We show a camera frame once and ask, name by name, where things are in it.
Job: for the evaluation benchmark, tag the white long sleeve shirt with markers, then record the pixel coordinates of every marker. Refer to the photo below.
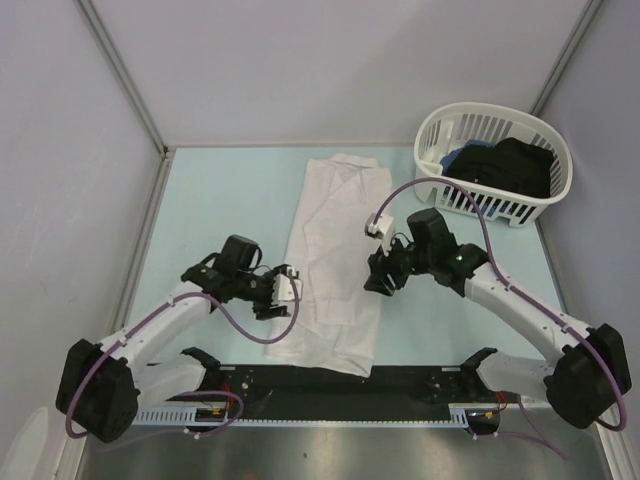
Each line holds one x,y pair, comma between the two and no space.
338,321

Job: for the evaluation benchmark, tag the white plastic laundry basket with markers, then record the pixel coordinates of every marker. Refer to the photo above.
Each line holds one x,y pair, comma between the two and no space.
451,126

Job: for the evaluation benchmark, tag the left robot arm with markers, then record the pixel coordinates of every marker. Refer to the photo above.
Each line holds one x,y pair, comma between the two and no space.
104,385

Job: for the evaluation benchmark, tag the black shirt in basket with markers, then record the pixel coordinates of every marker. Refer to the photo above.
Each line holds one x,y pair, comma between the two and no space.
511,165

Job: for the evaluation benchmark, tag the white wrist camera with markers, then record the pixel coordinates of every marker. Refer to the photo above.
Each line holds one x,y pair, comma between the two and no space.
382,228
287,285

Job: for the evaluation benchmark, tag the left aluminium corner post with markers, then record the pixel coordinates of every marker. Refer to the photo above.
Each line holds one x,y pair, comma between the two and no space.
110,52

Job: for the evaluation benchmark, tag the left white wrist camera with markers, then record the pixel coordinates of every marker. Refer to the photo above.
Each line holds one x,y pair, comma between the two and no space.
287,285

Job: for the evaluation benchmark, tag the right aluminium corner post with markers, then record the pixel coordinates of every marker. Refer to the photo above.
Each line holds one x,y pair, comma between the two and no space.
579,32

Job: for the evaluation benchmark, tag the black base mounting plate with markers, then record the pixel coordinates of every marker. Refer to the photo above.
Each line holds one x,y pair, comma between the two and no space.
390,393

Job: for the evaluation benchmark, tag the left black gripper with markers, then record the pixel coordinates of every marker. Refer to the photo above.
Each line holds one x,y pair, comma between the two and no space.
263,310

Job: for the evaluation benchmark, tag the blue shirt in basket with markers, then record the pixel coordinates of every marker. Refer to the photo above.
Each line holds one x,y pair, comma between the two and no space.
449,159

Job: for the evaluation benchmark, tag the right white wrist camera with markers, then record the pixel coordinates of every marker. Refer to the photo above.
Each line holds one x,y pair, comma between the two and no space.
382,228

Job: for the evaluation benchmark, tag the blue slotted cable duct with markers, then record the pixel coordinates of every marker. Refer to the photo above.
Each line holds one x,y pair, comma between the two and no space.
166,415

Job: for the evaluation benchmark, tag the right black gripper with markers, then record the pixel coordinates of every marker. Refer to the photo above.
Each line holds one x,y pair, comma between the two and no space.
381,266

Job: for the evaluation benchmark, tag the aluminium corner post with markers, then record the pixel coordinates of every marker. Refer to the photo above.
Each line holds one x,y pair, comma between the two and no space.
579,32
110,52

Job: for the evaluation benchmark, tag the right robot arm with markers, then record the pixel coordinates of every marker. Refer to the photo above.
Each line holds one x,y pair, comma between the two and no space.
583,370

